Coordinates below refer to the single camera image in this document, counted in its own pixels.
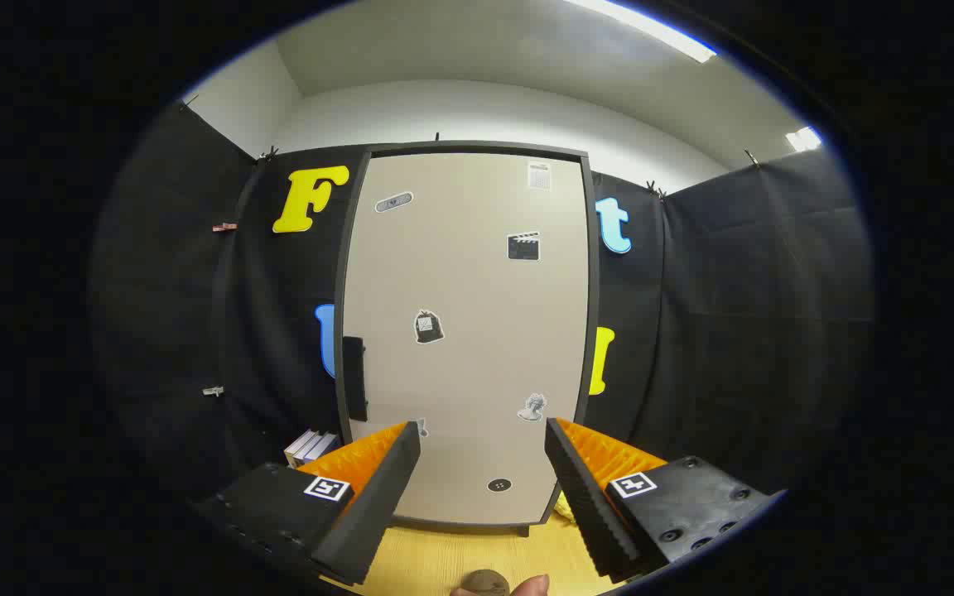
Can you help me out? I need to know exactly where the white book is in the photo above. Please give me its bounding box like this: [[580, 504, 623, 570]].
[[284, 430, 320, 466]]

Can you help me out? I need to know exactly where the long ceiling light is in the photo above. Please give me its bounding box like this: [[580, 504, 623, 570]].
[[564, 0, 718, 65]]

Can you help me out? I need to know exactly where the black door handle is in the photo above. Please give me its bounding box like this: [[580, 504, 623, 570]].
[[341, 336, 370, 423]]

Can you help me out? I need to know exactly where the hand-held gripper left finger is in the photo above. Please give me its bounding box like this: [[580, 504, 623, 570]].
[[195, 421, 422, 587]]

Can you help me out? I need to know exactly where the dark frame shoe cabinet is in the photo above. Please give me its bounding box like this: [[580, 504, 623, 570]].
[[335, 141, 602, 537]]

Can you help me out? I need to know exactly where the black backdrop cloth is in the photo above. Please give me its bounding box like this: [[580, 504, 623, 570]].
[[92, 99, 874, 514]]

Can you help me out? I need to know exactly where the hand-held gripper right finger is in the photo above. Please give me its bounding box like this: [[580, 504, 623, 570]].
[[545, 417, 786, 584]]

